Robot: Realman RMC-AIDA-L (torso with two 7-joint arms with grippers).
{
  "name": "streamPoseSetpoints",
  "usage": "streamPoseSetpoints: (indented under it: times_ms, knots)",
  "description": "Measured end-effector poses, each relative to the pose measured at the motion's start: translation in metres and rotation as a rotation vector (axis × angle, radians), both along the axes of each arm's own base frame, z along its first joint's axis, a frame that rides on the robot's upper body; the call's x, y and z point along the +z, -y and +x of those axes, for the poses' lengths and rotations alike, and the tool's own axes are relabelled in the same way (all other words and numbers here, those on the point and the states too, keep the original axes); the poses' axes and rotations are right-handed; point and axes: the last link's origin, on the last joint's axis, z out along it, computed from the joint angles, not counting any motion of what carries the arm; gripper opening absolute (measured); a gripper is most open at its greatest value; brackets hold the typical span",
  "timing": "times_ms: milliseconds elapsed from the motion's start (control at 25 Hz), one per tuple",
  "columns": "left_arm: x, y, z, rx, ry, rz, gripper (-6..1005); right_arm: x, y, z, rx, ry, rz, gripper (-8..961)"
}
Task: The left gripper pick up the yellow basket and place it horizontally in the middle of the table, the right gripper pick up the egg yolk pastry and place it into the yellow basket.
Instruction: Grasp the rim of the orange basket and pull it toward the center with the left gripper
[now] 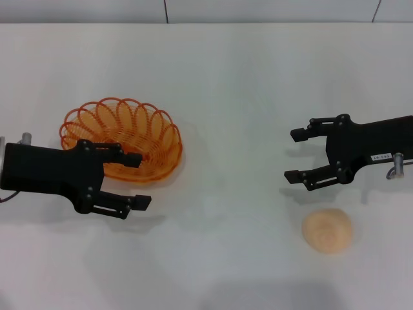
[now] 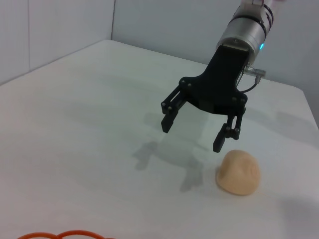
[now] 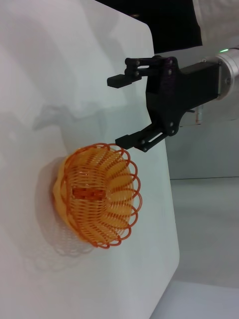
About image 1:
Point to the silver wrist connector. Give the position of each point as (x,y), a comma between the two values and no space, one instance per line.
(26,138)
(398,163)

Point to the round beige bread bun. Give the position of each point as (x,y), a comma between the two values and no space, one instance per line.
(326,231)

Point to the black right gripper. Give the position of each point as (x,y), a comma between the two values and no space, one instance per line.
(371,139)

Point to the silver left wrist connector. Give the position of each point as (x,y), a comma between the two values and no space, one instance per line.
(26,138)

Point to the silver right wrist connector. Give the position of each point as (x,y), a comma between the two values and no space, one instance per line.
(398,163)

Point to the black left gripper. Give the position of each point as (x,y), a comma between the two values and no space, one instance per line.
(45,168)

